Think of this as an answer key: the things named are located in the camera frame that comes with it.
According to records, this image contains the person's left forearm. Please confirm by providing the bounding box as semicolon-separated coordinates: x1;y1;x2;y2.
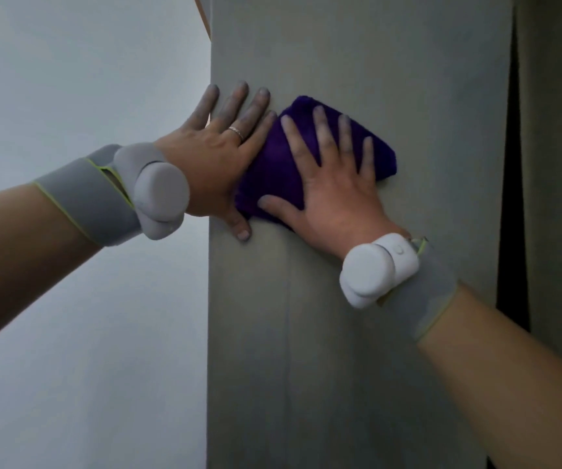
0;182;104;360

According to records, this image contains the person's right hand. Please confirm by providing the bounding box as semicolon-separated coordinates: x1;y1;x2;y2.
257;106;411;262

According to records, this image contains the white left wrist tracker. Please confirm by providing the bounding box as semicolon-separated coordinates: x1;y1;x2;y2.
113;143;192;241

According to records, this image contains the person's left hand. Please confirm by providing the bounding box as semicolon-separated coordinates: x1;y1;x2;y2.
153;81;278;243

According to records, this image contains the grey metal cabinet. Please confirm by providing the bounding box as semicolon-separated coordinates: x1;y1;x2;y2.
206;0;514;469

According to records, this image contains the grey left wristband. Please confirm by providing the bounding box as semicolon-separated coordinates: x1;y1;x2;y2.
34;143;143;248

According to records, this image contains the white right wrist tracker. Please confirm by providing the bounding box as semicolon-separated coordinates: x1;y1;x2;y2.
339;233;421;310

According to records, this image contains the olive curtain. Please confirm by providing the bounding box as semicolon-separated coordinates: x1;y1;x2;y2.
513;0;562;379

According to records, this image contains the grey wristband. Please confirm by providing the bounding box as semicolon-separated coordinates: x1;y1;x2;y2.
34;143;143;248
383;236;459;343

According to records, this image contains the purple cleaning cloth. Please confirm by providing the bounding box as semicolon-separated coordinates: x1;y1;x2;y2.
235;96;398;230

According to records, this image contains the grey right wristband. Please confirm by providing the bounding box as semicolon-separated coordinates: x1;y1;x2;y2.
383;236;459;343

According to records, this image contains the white wrist tracker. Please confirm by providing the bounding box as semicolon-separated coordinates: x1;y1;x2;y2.
339;233;421;310
113;143;192;241

